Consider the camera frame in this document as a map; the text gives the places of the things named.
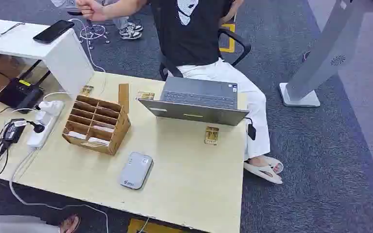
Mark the person's right hand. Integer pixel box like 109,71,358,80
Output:
75,0,109,22

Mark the black stool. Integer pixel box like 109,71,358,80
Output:
78,20,111,45

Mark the black smartphone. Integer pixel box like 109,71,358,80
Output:
33,19,75,45

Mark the standing person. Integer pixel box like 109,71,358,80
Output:
51,0,144,41

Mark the white desk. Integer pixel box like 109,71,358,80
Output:
0,17,95,98

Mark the wooden slat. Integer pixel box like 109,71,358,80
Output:
118,83,130,114

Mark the seated person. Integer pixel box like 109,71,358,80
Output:
75,0,284,185

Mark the black router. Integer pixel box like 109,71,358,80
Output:
0,78,45,110

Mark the wooden card box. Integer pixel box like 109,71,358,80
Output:
62,95,132,156

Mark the white card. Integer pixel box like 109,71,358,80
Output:
88,136,111,146
67,130,88,141

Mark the white power strip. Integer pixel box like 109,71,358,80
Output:
27,100,65,150

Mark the black power adapter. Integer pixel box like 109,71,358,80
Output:
2,119,28,144

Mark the grey laptop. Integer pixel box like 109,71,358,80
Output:
138,76,250,126

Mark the black office chair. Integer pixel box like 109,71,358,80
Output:
159,28,252,81

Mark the grey card reader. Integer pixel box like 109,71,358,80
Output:
119,152,154,190

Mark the black laptop charger plug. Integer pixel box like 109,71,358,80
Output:
244,117,257,141

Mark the person's foot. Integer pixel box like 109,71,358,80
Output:
0,214,81,233

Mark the grey kiosk stand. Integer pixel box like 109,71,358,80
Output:
279,0,373,108

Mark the white charging cable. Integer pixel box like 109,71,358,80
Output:
68,18,107,74

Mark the thin black cable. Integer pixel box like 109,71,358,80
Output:
0,22,26,35

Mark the white floor cable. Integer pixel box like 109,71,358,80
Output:
9,151,110,233

